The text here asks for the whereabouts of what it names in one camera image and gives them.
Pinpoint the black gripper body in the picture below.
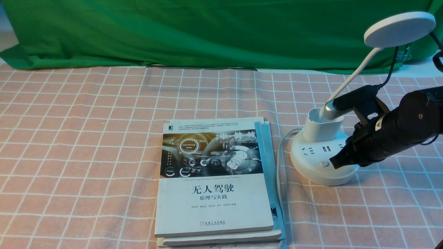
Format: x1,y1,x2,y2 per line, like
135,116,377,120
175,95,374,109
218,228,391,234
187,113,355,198
348,110,409,166

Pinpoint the metal binder clip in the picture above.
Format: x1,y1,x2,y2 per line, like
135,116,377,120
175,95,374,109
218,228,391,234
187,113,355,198
396,51,412,63

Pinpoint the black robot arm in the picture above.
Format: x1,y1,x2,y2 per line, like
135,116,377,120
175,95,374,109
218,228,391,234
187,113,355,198
325,85,442,169

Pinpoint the bottom blue-spined book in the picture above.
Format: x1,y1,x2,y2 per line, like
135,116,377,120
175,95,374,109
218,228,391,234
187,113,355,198
157,121,288,249

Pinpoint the pink checkered tablecloth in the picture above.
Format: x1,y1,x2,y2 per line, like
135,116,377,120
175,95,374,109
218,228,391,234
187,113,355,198
0,64,442,249

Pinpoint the white self-driving textbook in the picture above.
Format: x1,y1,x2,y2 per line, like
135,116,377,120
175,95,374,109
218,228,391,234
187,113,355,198
154,120,274,238

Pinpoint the green backdrop cloth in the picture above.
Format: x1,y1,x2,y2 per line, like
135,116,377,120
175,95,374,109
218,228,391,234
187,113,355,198
1,0,442,74

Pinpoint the white desk lamp with sockets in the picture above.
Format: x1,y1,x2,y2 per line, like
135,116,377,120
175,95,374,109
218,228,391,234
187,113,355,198
290,11,442,186

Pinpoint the black camera cable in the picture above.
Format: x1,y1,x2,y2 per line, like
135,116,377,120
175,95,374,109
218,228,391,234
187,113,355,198
377,31,443,89

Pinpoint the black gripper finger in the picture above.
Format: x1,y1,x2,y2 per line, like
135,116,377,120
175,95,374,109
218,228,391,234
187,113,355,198
329,143,361,169

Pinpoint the white lamp power cable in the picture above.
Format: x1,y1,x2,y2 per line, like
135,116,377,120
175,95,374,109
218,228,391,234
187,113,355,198
276,127,303,215

